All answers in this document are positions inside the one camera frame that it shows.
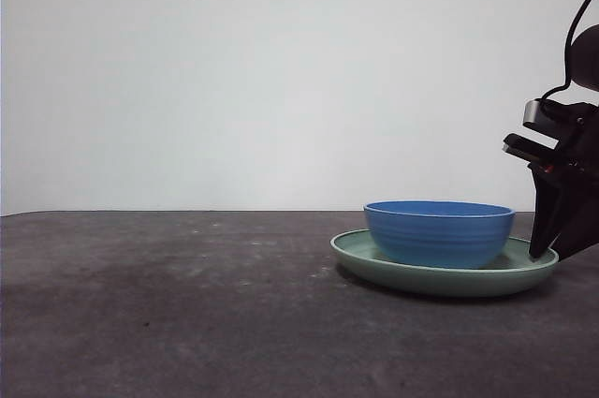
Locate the blue ribbed bowl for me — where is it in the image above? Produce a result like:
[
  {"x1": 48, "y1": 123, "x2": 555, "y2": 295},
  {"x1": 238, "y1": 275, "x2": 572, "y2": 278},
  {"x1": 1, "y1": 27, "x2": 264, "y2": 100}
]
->
[{"x1": 363, "y1": 199, "x2": 517, "y2": 271}]

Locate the green round plate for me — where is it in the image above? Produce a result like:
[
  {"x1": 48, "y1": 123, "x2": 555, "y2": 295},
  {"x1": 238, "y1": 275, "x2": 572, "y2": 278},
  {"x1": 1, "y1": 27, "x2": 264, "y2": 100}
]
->
[{"x1": 329, "y1": 228, "x2": 561, "y2": 299}]

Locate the pale grey wrist camera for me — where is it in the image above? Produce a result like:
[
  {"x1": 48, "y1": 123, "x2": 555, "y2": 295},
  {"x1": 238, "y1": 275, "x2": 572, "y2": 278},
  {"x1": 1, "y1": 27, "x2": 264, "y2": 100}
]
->
[{"x1": 522, "y1": 97, "x2": 556, "y2": 130}]

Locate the black cable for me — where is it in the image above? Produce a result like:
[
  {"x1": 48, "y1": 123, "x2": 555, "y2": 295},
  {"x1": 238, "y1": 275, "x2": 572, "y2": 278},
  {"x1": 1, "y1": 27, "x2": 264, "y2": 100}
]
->
[{"x1": 537, "y1": 0, "x2": 599, "y2": 102}]

